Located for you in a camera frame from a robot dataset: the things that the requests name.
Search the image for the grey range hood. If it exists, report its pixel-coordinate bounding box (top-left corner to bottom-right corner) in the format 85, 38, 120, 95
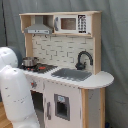
24, 16, 52, 34

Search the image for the wooden toy kitchen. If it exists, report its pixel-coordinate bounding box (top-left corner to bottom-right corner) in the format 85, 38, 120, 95
20, 11, 114, 128

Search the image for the grey toy sink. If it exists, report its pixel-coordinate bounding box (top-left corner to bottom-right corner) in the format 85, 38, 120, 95
52, 68, 92, 81

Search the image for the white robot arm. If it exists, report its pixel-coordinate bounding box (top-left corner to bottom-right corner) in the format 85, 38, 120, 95
0, 47, 40, 128

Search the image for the red right oven knob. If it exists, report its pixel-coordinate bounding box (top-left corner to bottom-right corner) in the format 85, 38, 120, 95
31, 81, 37, 88

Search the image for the black toy stovetop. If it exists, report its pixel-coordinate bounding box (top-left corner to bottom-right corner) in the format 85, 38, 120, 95
21, 63, 55, 73

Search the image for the black toy faucet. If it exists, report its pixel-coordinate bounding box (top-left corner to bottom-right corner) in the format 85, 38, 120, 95
75, 51, 93, 70

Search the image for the toy microwave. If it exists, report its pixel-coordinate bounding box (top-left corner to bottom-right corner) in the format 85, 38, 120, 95
54, 14, 91, 34

